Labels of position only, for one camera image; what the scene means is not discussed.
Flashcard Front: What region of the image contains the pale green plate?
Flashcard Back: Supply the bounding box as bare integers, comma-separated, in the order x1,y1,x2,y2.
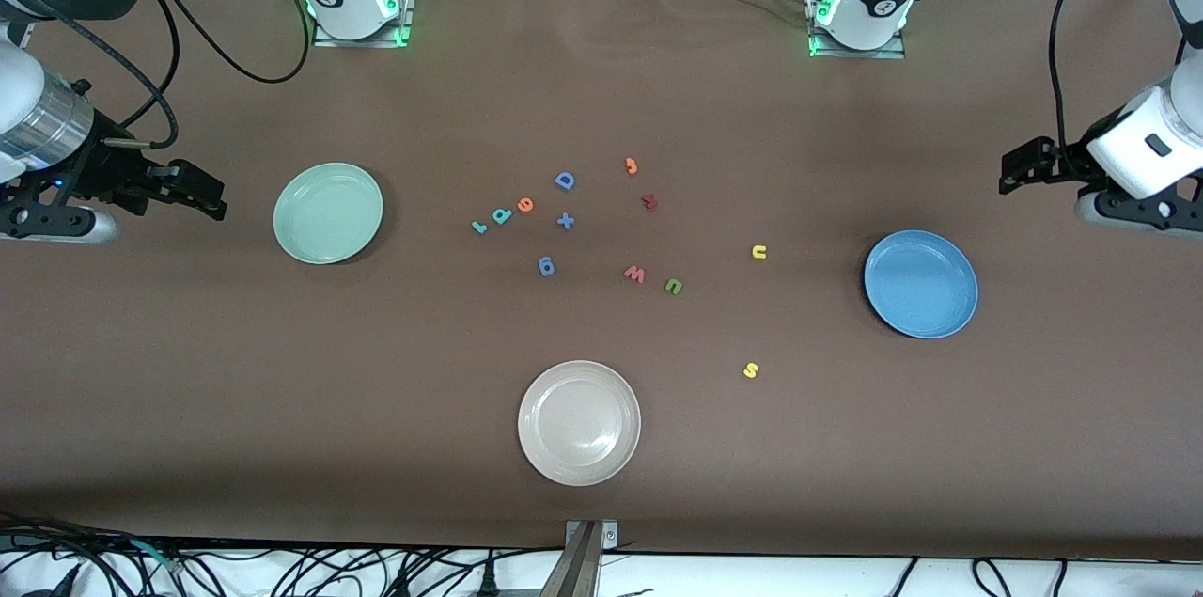
273,163,385,265

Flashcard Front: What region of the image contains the blue plate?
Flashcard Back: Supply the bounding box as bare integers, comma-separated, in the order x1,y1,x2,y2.
864,229,979,339

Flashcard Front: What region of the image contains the brown table cover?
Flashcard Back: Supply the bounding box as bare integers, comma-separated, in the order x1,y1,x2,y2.
0,0,1203,560

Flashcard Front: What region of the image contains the beige plate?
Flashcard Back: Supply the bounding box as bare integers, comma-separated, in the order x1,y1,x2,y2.
517,360,642,487

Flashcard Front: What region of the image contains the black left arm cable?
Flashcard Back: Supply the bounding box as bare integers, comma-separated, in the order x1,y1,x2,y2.
1049,0,1129,151

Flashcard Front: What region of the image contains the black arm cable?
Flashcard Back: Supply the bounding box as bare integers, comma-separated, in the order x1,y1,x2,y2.
1049,0,1129,151
56,0,313,151

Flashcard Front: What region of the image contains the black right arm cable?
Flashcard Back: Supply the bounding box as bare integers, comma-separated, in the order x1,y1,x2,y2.
56,0,313,151

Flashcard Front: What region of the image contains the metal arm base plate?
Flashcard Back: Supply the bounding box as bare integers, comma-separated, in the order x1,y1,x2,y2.
808,0,908,60
312,0,416,49

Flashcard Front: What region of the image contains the teal marked floor cable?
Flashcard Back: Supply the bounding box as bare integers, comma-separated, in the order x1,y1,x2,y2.
122,536,184,579

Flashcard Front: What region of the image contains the metal table bracket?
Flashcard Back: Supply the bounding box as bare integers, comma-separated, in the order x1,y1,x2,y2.
540,520,619,597

